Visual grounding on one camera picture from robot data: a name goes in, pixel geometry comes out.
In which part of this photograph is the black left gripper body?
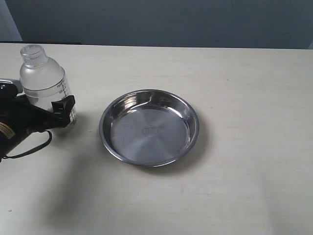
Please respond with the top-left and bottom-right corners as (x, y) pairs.
(0, 79), (29, 159)

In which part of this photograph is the clear plastic shaker bottle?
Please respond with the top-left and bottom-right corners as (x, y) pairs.
(20, 44), (72, 112)

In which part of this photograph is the round stainless steel tray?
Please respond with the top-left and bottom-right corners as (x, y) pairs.
(99, 89), (200, 167)

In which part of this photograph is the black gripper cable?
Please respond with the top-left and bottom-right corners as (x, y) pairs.
(0, 130), (53, 163)

